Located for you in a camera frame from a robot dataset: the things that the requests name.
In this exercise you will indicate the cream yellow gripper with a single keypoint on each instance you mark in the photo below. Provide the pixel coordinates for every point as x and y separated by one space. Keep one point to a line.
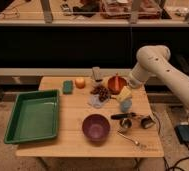
124 94

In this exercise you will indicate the orange apple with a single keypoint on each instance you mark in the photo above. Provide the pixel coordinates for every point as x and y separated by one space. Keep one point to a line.
80 83

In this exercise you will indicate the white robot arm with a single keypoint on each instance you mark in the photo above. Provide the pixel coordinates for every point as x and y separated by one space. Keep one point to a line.
153 60

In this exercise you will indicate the small metal cup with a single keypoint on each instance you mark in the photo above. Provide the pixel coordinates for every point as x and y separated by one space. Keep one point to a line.
125 124

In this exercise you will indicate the orange bowl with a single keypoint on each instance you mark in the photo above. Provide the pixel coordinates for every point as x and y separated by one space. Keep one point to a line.
115 84

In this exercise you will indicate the wooden table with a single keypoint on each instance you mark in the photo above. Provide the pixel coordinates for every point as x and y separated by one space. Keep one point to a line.
71 141

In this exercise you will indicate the small black metal clip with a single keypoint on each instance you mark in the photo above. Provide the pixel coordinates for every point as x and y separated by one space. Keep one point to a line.
147 122

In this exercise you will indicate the purple bowl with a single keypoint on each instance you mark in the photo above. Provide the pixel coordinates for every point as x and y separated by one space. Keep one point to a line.
96 127

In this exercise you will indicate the green sponge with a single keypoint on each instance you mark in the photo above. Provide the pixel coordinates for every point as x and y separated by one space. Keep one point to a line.
67 87

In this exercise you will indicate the green plastic tray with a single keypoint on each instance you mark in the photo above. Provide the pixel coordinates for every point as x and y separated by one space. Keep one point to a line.
34 117

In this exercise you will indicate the black handled utensil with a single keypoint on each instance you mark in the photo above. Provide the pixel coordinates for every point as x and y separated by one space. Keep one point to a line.
121 116

